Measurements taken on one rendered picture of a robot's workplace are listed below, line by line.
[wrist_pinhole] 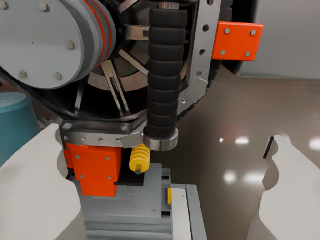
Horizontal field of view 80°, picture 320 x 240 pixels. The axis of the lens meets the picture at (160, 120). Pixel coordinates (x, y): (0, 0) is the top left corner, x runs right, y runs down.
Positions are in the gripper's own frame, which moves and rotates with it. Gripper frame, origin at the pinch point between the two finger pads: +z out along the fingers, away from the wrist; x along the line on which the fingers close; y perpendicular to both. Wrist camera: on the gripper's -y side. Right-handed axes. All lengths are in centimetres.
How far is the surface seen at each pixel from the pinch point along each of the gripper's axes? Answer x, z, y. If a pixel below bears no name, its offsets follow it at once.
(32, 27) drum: -16.7, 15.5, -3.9
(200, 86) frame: 8.6, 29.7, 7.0
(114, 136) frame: -11.2, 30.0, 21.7
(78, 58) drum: -11.5, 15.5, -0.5
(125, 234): -10, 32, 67
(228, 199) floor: 42, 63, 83
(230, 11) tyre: 14.5, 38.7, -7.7
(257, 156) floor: 76, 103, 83
